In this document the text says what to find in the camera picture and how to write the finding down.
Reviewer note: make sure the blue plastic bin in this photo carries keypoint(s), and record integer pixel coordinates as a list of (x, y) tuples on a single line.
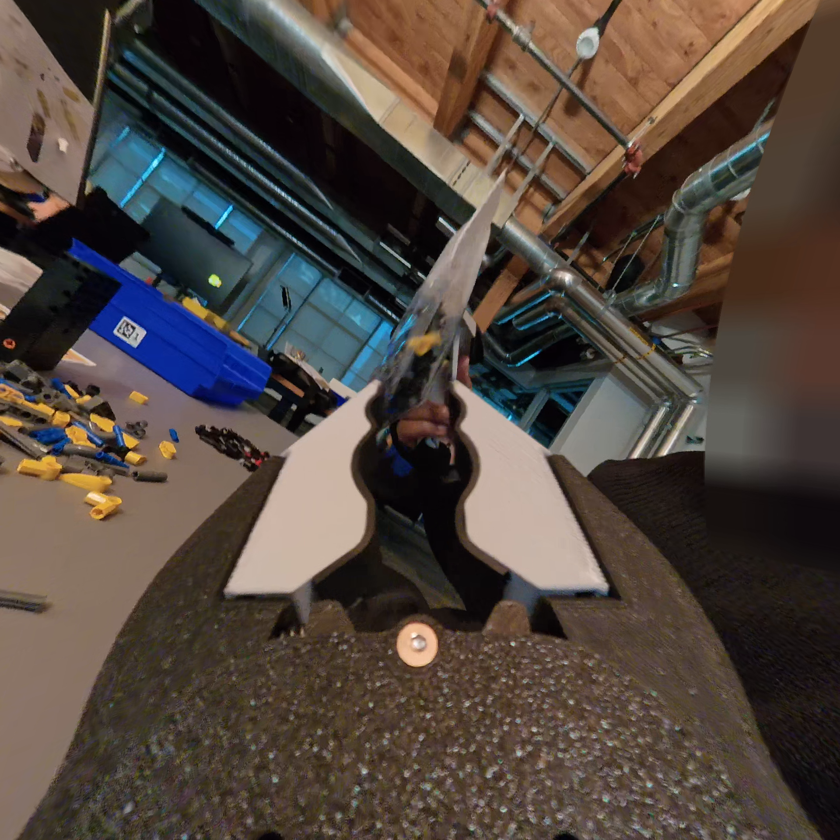
[(190, 354)]

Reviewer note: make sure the rectangular metal duct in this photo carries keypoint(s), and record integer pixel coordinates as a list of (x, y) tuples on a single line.
[(295, 39)]

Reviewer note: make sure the silver pipes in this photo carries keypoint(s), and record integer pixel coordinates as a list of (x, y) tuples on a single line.
[(590, 308)]

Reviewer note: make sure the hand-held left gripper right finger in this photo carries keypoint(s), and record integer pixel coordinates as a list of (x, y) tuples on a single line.
[(531, 518)]

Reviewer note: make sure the wooden post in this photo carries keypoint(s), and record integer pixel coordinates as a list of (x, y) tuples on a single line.
[(499, 295)]

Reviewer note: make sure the pile of black pins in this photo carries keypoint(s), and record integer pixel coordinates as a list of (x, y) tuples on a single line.
[(229, 443)]

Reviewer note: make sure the silver round spiral duct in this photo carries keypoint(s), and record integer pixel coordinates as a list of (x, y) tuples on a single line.
[(689, 203)]

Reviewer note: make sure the black perforated block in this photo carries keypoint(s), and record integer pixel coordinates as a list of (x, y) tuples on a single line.
[(59, 308)]

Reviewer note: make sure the dark grey axle rod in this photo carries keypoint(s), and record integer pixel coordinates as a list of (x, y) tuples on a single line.
[(23, 600)]

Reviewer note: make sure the pile of yellow blue pieces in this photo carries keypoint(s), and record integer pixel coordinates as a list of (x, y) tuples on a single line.
[(39, 467)]

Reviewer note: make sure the clear bag of small pieces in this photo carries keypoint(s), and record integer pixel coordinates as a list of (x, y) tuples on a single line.
[(453, 275)]

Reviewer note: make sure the large dark monitor screen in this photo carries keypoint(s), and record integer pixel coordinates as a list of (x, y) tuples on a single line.
[(197, 253)]

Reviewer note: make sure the white instruction booklet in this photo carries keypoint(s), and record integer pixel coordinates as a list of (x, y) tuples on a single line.
[(39, 79)]

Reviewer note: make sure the dark grey ribbed tube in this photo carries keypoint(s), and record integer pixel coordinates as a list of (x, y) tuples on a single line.
[(149, 476)]

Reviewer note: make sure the person's right hand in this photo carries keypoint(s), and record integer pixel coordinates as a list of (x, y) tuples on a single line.
[(430, 417)]

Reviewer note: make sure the yellow plastic bin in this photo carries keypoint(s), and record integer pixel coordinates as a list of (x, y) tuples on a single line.
[(200, 308)]

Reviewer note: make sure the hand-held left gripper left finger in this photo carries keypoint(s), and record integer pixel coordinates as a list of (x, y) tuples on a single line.
[(302, 518)]

